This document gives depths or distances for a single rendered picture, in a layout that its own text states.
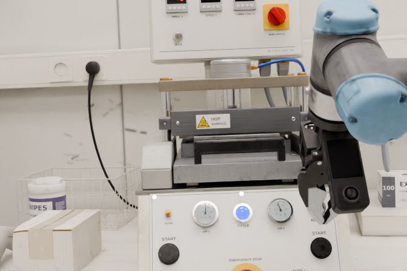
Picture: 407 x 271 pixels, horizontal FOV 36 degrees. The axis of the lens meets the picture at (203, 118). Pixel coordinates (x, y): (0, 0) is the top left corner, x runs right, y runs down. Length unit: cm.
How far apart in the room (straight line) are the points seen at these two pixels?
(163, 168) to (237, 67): 26
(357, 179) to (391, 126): 16
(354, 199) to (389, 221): 64
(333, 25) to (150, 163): 43
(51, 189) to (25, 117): 54
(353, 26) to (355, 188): 21
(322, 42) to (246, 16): 60
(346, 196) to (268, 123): 34
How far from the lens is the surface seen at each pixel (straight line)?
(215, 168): 103
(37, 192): 145
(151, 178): 104
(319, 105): 82
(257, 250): 101
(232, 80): 113
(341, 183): 83
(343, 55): 73
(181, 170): 103
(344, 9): 76
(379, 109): 67
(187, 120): 111
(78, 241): 125
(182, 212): 102
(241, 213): 101
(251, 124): 112
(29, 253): 125
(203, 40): 135
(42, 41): 192
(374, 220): 146
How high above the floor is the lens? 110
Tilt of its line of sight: 3 degrees down
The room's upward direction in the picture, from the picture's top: 2 degrees counter-clockwise
